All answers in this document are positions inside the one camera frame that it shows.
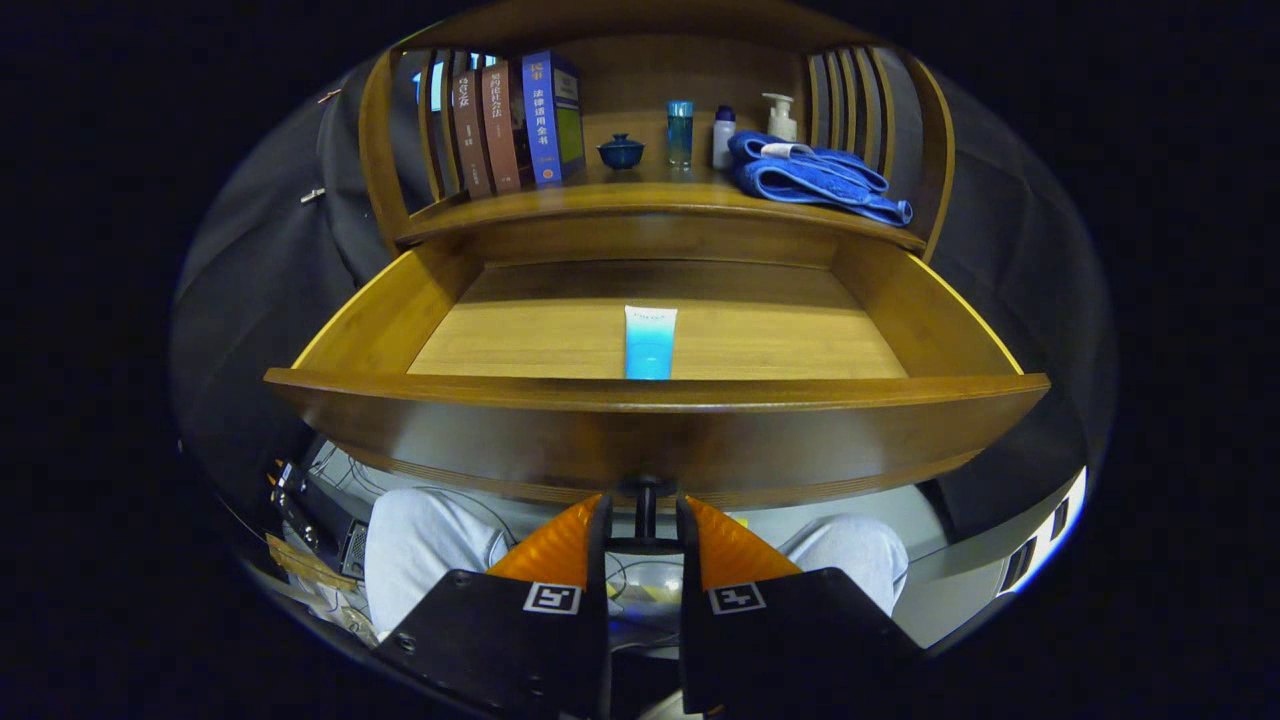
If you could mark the blue glass bottle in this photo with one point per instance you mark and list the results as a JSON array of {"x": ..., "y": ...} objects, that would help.
[{"x": 680, "y": 130}]

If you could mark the folded blue towel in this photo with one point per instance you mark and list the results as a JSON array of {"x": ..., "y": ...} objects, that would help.
[{"x": 800, "y": 180}]

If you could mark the person's right leg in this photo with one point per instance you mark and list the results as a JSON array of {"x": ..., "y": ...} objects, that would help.
[{"x": 860, "y": 555}]

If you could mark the white bottle with blue cap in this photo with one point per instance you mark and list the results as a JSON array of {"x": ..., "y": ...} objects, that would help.
[{"x": 723, "y": 140}]

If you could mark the brown cardboard piece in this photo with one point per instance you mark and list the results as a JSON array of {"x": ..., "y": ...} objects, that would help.
[{"x": 305, "y": 562}]

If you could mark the blue squeeze tube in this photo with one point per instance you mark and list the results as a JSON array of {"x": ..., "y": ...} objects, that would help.
[{"x": 650, "y": 345}]

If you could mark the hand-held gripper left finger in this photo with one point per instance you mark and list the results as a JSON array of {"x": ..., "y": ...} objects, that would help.
[{"x": 598, "y": 545}]

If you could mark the blue lidded teacup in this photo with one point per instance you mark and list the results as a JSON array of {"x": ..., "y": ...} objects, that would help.
[{"x": 621, "y": 153}]

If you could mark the white appliance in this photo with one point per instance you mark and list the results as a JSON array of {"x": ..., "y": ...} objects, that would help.
[{"x": 960, "y": 590}]

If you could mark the brown book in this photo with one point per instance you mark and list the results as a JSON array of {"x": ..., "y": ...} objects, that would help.
[
  {"x": 500, "y": 125},
  {"x": 470, "y": 130}
]

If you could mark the person's leg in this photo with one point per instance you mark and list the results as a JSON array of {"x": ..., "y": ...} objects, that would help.
[
  {"x": 860, "y": 555},
  {"x": 420, "y": 550}
]

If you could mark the thick blue book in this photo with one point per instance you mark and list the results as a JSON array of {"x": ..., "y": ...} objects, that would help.
[{"x": 545, "y": 120}]

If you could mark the wooden drawer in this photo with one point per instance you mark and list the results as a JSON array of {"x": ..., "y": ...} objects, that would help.
[{"x": 650, "y": 435}]

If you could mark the person's left leg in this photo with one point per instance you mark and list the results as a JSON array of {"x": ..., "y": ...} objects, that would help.
[{"x": 420, "y": 550}]

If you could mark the white pump bottle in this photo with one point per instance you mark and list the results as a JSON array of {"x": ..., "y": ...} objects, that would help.
[{"x": 783, "y": 122}]

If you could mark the wooden cabinet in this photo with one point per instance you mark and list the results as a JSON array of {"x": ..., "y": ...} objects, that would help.
[{"x": 640, "y": 85}]

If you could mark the wooden countertop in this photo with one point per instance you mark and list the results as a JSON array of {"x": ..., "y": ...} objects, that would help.
[{"x": 620, "y": 195}]

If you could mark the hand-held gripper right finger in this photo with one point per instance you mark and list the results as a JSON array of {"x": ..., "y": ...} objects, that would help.
[{"x": 688, "y": 550}]

